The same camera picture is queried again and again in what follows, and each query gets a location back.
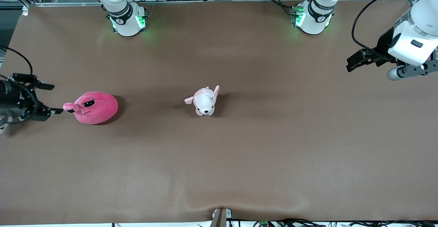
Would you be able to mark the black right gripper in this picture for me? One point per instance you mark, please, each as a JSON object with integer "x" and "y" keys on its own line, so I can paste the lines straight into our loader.
{"x": 9, "y": 92}

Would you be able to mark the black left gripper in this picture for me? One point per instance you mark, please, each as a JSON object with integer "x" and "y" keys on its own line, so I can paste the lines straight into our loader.
{"x": 383, "y": 48}

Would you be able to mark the hot pink plush toy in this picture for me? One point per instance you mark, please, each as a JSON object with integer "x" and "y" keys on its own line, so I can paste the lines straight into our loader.
{"x": 99, "y": 112}

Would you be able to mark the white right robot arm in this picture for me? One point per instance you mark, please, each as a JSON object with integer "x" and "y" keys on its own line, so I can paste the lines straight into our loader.
{"x": 126, "y": 25}

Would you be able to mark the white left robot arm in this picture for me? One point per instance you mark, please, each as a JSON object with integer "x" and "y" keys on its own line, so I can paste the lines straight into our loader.
{"x": 313, "y": 23}

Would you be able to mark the grey white plush husky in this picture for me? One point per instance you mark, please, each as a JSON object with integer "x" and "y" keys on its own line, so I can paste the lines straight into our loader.
{"x": 2, "y": 127}

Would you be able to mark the pale pink white plush dog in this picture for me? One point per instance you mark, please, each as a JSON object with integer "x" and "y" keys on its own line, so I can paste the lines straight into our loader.
{"x": 203, "y": 102}

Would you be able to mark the brown table cover mat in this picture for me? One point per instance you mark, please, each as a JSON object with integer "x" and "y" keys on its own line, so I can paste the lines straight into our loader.
{"x": 219, "y": 172}

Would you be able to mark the metal table clamp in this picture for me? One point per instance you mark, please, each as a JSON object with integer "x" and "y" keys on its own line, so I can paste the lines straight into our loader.
{"x": 220, "y": 218}

